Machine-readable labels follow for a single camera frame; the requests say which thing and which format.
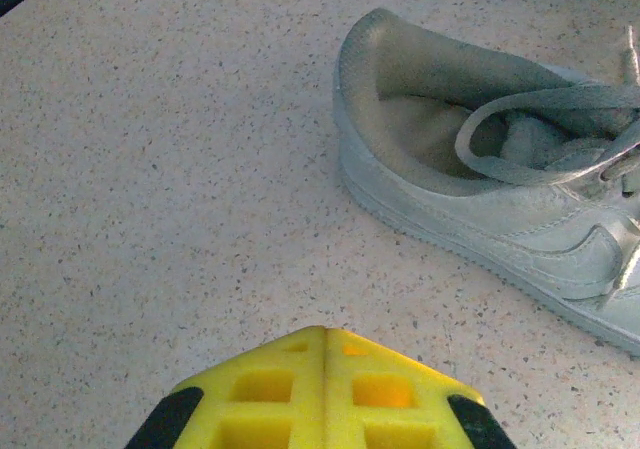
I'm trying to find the white sneaker with grey lining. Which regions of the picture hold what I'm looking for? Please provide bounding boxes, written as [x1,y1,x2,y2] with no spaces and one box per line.
[332,7,640,359]

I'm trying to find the white shoelace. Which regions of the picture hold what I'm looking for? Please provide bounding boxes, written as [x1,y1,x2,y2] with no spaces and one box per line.
[454,23,640,290]

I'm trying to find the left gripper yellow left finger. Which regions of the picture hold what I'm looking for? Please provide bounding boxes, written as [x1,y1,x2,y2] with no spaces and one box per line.
[124,325,327,449]

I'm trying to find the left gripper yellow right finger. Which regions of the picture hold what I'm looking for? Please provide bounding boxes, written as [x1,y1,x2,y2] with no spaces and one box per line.
[324,327,519,449]

